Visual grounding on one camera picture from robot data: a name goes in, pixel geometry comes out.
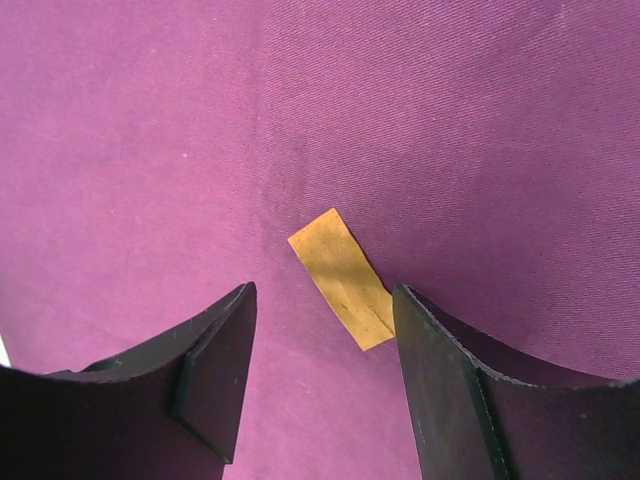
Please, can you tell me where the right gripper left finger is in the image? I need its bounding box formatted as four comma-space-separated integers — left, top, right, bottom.
1, 282, 257, 479

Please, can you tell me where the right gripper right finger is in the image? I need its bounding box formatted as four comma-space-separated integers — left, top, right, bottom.
393, 284, 639, 479

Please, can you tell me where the orange tape strip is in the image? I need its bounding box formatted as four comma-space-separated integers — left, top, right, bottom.
288, 208, 395, 351

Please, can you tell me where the purple cloth mat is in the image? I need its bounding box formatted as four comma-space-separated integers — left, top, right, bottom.
1, 1, 639, 479

